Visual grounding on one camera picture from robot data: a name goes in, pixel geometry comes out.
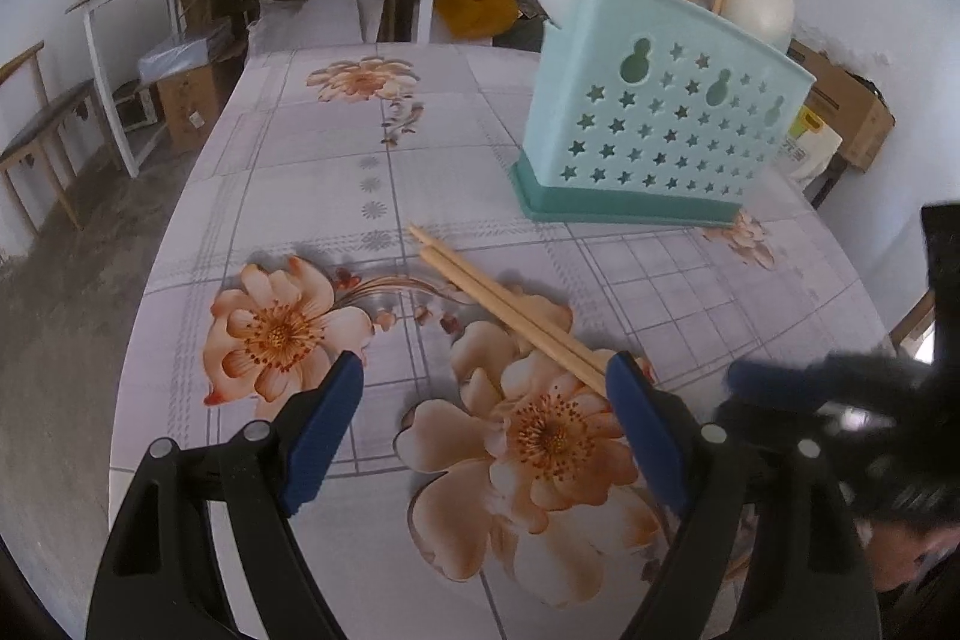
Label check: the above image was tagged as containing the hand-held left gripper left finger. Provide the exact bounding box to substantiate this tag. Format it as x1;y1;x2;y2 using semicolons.
85;351;366;640

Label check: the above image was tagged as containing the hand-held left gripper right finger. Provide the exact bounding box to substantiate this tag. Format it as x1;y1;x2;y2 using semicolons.
604;351;882;640

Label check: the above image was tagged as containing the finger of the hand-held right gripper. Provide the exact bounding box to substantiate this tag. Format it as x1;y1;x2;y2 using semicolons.
727;355;893;412
716;401;848;453

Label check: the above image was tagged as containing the teal plastic utensil holder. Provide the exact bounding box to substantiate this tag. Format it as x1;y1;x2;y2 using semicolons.
510;0;817;229

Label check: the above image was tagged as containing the person's right hand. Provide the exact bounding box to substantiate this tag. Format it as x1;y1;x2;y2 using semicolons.
870;520;960;594

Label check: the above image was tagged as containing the floral plaid tablecloth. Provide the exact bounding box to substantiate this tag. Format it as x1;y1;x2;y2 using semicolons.
109;40;897;640

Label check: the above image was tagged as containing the large cardboard box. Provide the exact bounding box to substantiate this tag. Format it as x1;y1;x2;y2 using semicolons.
786;38;896;173

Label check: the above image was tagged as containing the brown cardboard box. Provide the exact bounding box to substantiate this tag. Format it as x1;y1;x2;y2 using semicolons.
157;61;227;155

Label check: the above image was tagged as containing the small white appliance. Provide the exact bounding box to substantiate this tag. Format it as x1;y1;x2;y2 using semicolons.
112;84;161;133

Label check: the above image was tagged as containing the plastic-wrapped package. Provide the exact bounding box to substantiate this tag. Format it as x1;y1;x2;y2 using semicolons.
138;28;234;83

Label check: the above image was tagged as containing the white pillow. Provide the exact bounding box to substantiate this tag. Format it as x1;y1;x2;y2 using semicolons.
247;0;362;53

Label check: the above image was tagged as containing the wooden chair with dark seat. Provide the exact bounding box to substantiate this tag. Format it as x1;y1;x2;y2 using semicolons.
0;40;103;238

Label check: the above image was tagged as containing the yellow plastic bag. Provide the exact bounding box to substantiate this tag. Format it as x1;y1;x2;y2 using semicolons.
434;0;521;38

